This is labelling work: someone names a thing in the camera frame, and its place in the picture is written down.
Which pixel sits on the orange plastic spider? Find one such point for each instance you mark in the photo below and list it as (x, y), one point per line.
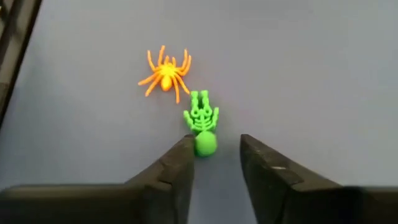
(166, 76)

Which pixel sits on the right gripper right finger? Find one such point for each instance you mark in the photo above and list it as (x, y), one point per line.
(295, 199)

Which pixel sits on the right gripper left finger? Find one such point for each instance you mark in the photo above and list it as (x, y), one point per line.
(109, 202)

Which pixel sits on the green plastic skeleton hand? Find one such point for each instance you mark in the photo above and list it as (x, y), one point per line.
(202, 119)

